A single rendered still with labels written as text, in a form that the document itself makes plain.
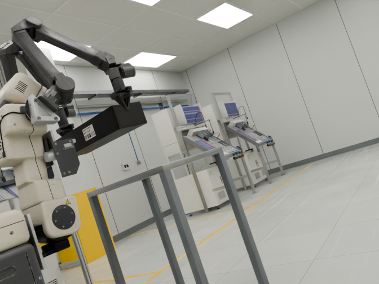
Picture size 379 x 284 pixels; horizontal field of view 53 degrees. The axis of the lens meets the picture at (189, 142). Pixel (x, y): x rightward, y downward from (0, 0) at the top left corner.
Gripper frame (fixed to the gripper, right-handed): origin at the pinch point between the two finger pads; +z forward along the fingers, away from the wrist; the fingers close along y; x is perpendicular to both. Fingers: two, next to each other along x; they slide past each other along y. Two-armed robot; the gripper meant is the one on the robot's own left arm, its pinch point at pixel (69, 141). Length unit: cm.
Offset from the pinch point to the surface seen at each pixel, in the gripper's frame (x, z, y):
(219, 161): -42, 38, -64
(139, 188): -313, 55, 350
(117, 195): -257, 52, 340
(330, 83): -645, -11, 90
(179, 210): -2, 52, -65
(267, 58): -629, -112, 192
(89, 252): -134, 103, 263
